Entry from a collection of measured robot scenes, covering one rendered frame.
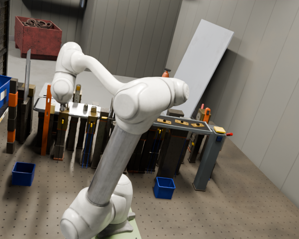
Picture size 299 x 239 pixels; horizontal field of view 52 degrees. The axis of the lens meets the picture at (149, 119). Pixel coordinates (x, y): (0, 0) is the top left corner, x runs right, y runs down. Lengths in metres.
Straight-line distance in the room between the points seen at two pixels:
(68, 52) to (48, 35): 4.99
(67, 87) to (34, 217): 0.69
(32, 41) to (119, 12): 1.76
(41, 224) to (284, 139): 2.69
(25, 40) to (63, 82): 5.01
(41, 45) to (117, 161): 5.51
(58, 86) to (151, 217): 0.89
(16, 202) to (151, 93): 1.07
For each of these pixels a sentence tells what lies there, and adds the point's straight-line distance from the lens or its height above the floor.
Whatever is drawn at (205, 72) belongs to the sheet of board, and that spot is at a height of 0.94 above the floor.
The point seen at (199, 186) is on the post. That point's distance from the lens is 2.12.
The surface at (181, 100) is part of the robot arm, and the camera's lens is 1.11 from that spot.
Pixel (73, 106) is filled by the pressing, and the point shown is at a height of 1.00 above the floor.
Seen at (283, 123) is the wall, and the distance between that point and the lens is 3.62.
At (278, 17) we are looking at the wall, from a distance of 3.99.
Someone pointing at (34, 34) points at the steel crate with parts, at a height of 0.51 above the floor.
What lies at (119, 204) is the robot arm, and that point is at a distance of 1.43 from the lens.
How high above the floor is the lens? 1.88
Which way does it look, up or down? 24 degrees down
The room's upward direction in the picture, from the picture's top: 14 degrees clockwise
